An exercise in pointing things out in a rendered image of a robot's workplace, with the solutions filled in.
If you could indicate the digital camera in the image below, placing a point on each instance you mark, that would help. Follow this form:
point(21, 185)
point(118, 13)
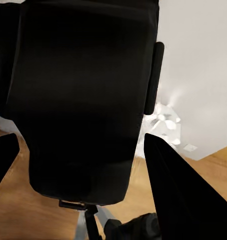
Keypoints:
point(77, 78)

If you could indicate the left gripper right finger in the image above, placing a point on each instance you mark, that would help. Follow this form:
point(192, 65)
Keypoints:
point(187, 207)

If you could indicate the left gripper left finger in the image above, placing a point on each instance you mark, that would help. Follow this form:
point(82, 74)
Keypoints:
point(9, 149)

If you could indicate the camera tripod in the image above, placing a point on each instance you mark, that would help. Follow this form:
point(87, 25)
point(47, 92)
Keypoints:
point(144, 227)

